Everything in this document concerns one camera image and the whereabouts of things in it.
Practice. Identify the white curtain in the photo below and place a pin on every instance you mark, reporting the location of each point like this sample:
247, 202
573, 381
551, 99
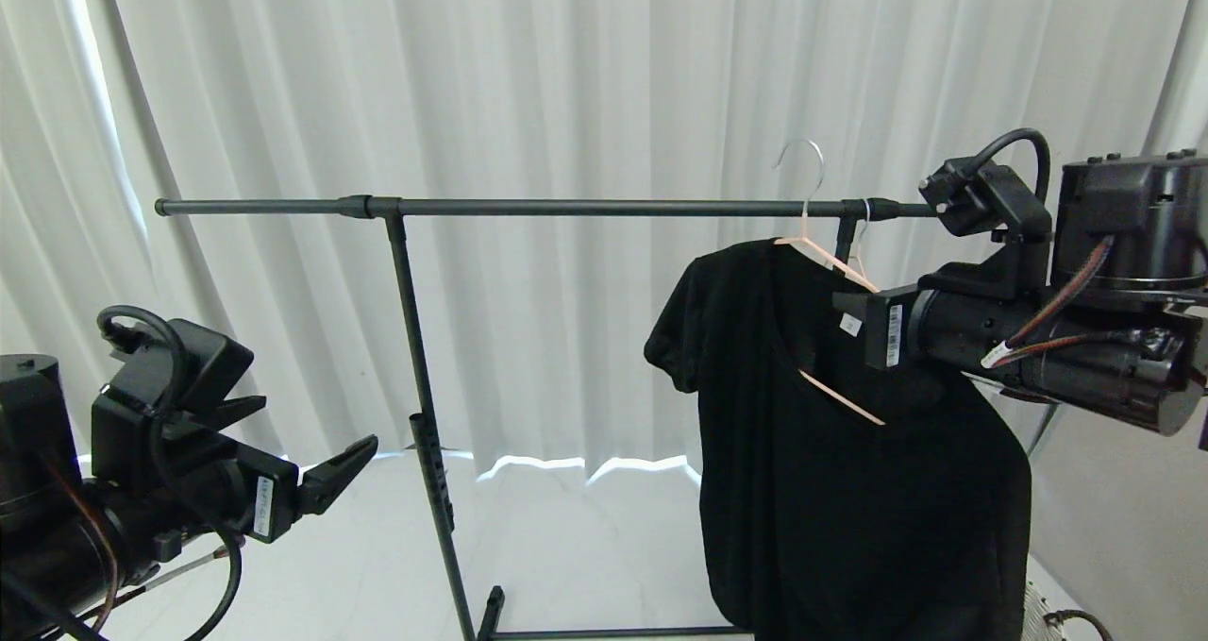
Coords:
566, 84

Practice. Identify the black clothes rack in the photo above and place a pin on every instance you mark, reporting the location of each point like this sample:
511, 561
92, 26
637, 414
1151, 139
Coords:
566, 208

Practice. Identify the black t-shirt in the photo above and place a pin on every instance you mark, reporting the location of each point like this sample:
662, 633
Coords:
802, 490

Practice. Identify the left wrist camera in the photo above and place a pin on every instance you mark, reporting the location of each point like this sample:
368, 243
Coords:
179, 358

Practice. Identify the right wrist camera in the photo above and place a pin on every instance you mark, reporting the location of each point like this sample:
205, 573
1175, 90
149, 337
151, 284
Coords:
991, 197

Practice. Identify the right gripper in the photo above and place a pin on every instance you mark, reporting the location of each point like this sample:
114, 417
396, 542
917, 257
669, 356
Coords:
953, 334

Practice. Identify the pink clothes hanger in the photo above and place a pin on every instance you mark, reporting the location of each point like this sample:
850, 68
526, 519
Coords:
840, 396

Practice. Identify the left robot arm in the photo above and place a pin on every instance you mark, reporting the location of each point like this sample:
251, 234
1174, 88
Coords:
33, 433

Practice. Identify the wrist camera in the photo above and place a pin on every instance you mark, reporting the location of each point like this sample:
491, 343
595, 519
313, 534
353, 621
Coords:
179, 358
991, 197

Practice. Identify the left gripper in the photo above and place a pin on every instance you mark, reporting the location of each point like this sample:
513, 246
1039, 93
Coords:
236, 499

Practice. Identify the white laundry basket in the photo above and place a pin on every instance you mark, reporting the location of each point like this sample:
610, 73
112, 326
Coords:
1038, 617

